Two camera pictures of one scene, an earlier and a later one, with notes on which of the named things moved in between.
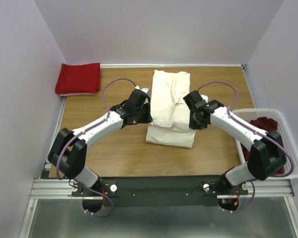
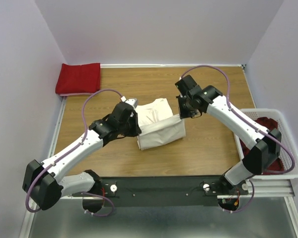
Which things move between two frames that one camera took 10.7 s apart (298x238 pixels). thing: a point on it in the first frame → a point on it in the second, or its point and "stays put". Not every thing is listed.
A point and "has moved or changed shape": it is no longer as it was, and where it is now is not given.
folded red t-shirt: x=79 y=78 stays put
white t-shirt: x=170 y=111 has moved or changed shape
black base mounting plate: x=159 y=191 stays put
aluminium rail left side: x=47 y=165 stays put
